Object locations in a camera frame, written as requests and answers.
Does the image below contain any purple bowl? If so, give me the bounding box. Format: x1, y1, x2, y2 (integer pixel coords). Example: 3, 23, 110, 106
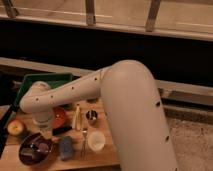
18, 133, 53, 166

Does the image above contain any black brush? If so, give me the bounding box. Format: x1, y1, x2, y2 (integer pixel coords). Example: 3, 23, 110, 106
21, 125, 73, 158

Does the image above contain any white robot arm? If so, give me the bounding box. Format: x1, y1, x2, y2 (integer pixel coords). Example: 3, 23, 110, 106
20, 60, 178, 171

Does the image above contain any orange bowl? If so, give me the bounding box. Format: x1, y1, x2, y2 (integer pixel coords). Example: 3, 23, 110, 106
53, 107, 67, 129

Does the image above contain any bunch of dark grapes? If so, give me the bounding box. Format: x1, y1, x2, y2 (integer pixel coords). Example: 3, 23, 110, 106
86, 98, 99, 103

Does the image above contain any small metal cup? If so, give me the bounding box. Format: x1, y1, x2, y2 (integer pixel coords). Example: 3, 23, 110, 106
86, 110, 98, 125

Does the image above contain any cream banana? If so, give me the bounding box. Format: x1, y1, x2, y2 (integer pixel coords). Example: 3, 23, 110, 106
72, 105, 82, 131

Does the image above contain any green plastic tray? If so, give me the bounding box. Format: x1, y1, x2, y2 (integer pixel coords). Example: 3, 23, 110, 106
14, 73, 73, 108

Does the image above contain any white cup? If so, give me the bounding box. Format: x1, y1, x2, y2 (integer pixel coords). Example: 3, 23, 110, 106
88, 131, 106, 152

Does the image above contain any silver fork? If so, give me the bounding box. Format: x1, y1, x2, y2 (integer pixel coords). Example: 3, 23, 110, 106
81, 127, 88, 157

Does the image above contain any blue sponge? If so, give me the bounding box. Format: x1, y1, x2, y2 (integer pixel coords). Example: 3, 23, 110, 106
59, 136, 74, 161

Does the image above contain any red yellow apple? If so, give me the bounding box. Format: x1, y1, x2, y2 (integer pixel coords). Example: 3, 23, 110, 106
7, 120, 25, 136

